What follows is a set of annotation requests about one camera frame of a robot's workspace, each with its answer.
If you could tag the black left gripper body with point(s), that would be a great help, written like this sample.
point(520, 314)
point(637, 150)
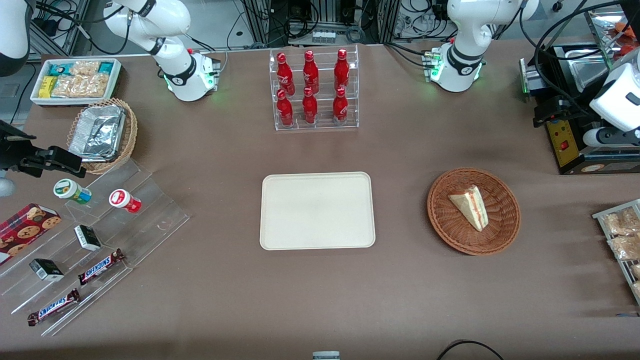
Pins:
point(568, 108)

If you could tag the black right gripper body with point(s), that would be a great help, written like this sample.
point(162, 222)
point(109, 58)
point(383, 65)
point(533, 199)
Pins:
point(11, 152)

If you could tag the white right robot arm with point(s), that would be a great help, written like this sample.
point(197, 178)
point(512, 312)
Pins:
point(170, 65)

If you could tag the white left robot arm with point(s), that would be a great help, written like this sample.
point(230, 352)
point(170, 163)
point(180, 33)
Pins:
point(467, 30)

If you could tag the light tan wicker basket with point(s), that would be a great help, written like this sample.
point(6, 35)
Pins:
point(127, 135)

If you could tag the triangular wrapped sandwich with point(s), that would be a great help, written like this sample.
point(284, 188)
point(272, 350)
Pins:
point(472, 205)

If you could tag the brown round wicker basket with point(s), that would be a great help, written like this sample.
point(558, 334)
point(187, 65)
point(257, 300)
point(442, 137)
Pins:
point(450, 225)

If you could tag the tray of packaged snacks right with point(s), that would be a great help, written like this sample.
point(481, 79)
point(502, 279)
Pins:
point(620, 270)

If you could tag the beige rectangular tray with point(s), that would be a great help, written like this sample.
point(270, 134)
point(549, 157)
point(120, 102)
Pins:
point(317, 210)

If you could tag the green lidded cup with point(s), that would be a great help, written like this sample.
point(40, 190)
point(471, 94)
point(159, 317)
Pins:
point(70, 190)

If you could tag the grey device with green light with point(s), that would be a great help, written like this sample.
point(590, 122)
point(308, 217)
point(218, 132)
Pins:
point(532, 80)

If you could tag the stack of foil containers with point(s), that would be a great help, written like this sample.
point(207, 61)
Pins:
point(97, 132)

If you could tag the black appliance with yellow panel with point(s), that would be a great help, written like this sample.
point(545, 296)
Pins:
point(575, 150)

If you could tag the white plastic snack bin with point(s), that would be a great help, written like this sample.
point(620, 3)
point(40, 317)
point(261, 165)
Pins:
point(37, 100)

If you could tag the red lidded cup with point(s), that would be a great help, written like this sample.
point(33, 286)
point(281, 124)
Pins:
point(123, 200)

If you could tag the yellow snack packet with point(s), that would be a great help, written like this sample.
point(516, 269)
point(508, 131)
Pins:
point(47, 86)

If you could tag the clear bag of crackers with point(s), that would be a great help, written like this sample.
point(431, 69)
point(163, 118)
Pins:
point(80, 86)
point(85, 68)

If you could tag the small black carton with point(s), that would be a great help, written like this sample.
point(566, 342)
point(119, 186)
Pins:
point(46, 269)
point(87, 237)

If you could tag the red tartan cookie box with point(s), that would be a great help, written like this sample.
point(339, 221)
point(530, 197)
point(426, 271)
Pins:
point(25, 230)

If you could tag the teal snack packet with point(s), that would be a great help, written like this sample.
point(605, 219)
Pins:
point(58, 68)
point(105, 67)

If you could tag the clear acrylic stepped display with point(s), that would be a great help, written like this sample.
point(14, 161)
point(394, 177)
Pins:
point(150, 210)

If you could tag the shiny metal shelf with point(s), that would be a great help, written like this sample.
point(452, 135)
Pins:
point(607, 30)

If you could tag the Snickers chocolate bar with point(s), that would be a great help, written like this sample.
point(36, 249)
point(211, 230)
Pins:
point(100, 267)
point(52, 307)

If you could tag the clear bag of snacks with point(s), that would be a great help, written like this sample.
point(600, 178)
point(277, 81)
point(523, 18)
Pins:
point(625, 247)
point(636, 271)
point(620, 222)
point(637, 288)

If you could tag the red cola bottle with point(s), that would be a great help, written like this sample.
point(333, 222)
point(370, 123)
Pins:
point(284, 72)
point(309, 107)
point(310, 72)
point(341, 70)
point(285, 110)
point(340, 106)

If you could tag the clear acrylic bottle rack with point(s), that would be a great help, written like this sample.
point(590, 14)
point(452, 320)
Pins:
point(316, 122)

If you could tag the white power strip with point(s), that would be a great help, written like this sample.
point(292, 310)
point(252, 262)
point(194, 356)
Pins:
point(324, 36)

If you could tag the small grey device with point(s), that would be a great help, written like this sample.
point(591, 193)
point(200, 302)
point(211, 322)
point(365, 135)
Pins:
point(326, 355)

